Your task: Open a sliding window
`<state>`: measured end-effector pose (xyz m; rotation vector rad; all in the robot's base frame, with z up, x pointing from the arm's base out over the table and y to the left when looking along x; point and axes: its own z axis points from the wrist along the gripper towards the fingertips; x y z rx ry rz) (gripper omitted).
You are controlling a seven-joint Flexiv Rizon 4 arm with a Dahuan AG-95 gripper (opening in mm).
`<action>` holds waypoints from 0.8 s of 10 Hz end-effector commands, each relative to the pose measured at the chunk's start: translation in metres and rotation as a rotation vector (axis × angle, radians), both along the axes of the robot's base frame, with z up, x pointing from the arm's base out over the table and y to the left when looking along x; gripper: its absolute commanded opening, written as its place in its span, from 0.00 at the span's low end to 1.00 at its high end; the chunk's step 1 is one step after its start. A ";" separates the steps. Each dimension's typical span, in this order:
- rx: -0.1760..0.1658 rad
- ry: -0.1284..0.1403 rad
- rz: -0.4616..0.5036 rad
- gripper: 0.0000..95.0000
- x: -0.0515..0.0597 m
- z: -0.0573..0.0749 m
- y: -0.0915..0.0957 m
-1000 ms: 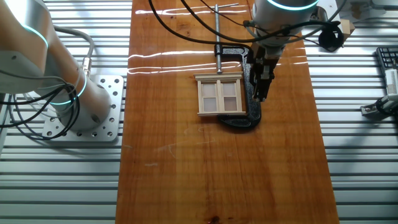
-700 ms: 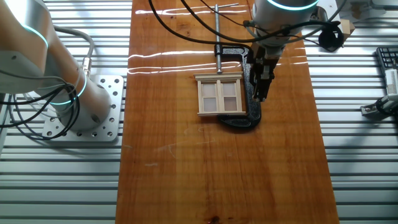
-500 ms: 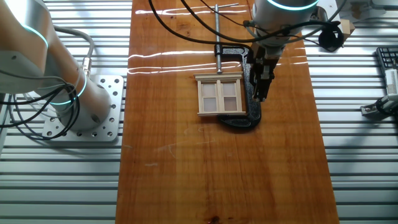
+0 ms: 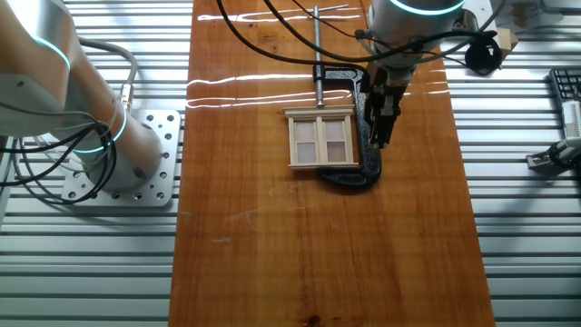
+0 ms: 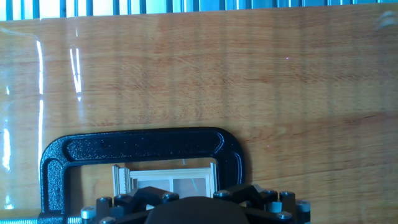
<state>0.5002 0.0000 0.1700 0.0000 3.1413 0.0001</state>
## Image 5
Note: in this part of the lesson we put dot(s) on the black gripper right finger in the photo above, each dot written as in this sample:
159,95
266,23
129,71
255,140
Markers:
267,205

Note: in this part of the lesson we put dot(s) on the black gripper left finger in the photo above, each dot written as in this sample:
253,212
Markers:
133,202

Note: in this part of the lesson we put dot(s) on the black metal C-clamp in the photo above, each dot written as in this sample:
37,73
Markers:
140,144

